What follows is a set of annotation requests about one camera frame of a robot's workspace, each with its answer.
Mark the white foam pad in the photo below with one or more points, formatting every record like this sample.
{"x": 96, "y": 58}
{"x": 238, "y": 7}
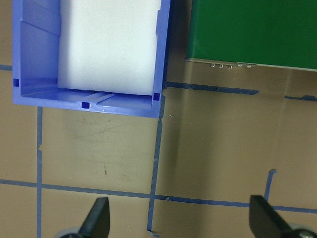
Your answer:
{"x": 106, "y": 49}

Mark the blue plastic storage bin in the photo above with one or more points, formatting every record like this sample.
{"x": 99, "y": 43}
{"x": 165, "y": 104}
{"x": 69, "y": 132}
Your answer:
{"x": 37, "y": 62}

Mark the green conveyor belt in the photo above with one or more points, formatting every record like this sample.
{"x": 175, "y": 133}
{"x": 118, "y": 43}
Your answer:
{"x": 247, "y": 29}

